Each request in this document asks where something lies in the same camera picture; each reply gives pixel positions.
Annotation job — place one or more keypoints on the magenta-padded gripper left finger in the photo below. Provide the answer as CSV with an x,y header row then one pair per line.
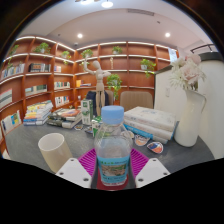
x,y
71,171

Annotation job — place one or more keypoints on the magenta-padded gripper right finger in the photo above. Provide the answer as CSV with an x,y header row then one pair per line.
x,y
153,171

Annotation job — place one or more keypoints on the clear blue-capped water bottle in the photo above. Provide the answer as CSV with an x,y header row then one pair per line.
x,y
112,143

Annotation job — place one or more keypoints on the small round sticker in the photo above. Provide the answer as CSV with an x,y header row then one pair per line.
x,y
131,134
141,140
78,127
155,147

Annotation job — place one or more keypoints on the cream cup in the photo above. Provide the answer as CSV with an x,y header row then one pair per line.
x,y
55,151

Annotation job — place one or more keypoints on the white book stack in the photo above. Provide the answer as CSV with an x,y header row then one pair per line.
x,y
150,123

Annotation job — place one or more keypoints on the dark magazine stack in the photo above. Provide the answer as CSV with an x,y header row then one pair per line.
x,y
65,117

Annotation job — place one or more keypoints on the tall green-white carton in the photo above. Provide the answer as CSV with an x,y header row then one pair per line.
x,y
87,112

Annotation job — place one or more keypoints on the white pitcher vase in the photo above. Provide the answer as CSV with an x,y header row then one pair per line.
x,y
188,120

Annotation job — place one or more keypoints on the colourful book stack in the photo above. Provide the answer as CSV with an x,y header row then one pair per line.
x,y
37,113

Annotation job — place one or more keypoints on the beige chair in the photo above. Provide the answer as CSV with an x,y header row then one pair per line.
x,y
136,100

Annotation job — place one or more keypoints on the dark chair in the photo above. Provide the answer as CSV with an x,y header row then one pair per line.
x,y
91,98

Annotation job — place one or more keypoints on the wooden artist mannequin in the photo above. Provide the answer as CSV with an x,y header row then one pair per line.
x,y
99,86

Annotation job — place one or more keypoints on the wooden shelf unit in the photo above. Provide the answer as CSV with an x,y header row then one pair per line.
x,y
36,80

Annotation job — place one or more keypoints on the pale pink flower bouquet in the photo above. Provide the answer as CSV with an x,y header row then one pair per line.
x,y
186,73

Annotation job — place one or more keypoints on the round recessed ceiling light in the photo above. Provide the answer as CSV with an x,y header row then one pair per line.
x,y
80,35
167,34

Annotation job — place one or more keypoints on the ceiling air vent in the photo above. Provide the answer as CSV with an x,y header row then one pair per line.
x,y
140,12

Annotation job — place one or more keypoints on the black track light rail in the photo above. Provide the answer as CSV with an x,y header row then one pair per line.
x,y
203,46

